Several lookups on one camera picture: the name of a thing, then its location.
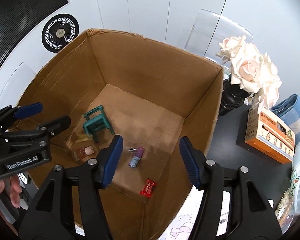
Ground pink patterned table mat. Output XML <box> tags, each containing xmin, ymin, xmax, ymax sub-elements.
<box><xmin>162</xmin><ymin>187</ymin><xmax>274</xmax><ymax>240</ymax></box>

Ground cream artificial roses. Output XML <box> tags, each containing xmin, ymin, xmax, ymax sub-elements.
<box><xmin>216</xmin><ymin>35</ymin><xmax>282</xmax><ymax>111</ymax></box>

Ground packaged biscuits tray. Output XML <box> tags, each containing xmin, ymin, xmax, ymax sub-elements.
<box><xmin>275</xmin><ymin>191</ymin><xmax>294</xmax><ymax>230</ymax></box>

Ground white plastic shopping bag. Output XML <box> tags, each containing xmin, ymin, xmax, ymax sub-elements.
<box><xmin>281</xmin><ymin>138</ymin><xmax>300</xmax><ymax>221</ymax></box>

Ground green toy chair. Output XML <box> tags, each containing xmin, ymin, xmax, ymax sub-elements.
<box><xmin>82</xmin><ymin>105</ymin><xmax>115</xmax><ymax>143</ymax></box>

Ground black flower vase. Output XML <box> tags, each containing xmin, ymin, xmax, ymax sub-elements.
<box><xmin>219</xmin><ymin>75</ymin><xmax>254</xmax><ymax>116</ymax></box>

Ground red candy wrapper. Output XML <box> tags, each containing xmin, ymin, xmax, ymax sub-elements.
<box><xmin>139</xmin><ymin>179</ymin><xmax>157</xmax><ymax>198</ymax></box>

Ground clear pink perfume bottle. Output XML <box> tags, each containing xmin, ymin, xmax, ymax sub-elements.
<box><xmin>72</xmin><ymin>146</ymin><xmax>94</xmax><ymax>162</ymax></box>

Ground blue checkered towel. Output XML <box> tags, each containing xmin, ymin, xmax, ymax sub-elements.
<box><xmin>270</xmin><ymin>94</ymin><xmax>300</xmax><ymax>145</ymax></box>

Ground purple cap small bottle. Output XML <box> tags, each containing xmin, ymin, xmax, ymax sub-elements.
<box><xmin>129</xmin><ymin>147</ymin><xmax>145</xmax><ymax>168</ymax></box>

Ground orange long carton box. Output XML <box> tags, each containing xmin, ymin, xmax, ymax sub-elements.
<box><xmin>244</xmin><ymin>108</ymin><xmax>295</xmax><ymax>164</ymax></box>

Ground person left hand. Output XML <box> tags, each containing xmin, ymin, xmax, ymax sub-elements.
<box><xmin>0</xmin><ymin>175</ymin><xmax>22</xmax><ymax>208</ymax></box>

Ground brown cardboard box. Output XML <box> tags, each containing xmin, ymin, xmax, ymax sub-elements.
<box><xmin>15</xmin><ymin>29</ymin><xmax>223</xmax><ymax>239</ymax></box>

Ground clear acrylic chair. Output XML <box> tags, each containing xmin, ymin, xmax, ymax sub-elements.
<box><xmin>184</xmin><ymin>9</ymin><xmax>253</xmax><ymax>69</ymax></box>

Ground black standing fan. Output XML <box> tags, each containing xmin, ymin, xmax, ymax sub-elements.
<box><xmin>42</xmin><ymin>14</ymin><xmax>79</xmax><ymax>53</ymax></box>

